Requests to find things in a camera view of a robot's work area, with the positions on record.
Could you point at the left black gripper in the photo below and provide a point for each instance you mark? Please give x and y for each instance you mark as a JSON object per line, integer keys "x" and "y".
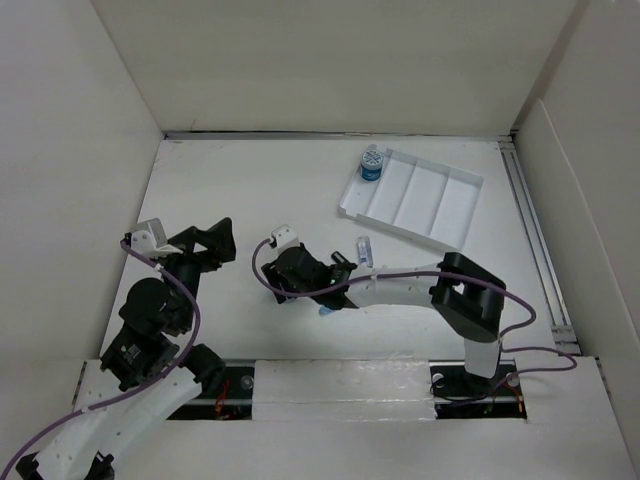
{"x": 218, "y": 238}

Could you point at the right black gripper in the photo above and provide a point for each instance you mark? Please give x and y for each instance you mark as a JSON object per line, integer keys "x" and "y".
{"x": 275, "y": 277}

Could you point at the white blue glue tube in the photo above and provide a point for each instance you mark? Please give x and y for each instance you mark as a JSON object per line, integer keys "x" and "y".
{"x": 364, "y": 250}

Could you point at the blue black highlighter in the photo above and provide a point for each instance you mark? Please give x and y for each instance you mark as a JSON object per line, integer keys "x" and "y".
{"x": 338, "y": 258}

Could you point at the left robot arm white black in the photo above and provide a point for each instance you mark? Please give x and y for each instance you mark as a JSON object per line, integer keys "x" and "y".
{"x": 153, "y": 365}

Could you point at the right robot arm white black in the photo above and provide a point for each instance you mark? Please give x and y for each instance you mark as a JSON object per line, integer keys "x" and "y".
{"x": 466, "y": 296}

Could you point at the light blue eraser cap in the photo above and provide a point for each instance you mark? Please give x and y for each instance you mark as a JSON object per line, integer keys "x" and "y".
{"x": 325, "y": 312}

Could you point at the white foam block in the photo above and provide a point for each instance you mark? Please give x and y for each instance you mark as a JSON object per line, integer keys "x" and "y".
{"x": 382, "y": 390}

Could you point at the white divided organizer tray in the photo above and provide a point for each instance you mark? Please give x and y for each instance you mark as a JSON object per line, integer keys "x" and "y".
{"x": 419, "y": 199}

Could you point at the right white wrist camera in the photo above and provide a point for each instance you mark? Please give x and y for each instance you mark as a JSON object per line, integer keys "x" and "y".
{"x": 284, "y": 237}

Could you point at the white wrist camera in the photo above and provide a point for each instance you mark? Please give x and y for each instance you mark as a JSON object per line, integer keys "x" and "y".
{"x": 148, "y": 237}
{"x": 284, "y": 237}

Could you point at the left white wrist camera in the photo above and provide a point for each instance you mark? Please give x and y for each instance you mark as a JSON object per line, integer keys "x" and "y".
{"x": 148, "y": 237}

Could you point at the back aluminium rail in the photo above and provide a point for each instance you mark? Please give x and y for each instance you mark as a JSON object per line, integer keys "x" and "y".
{"x": 176, "y": 135}

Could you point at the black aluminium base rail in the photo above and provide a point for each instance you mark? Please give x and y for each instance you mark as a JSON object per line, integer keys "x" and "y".
{"x": 232, "y": 400}

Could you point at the right aluminium side rail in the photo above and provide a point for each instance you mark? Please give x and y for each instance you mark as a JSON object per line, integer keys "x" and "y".
{"x": 558, "y": 315}

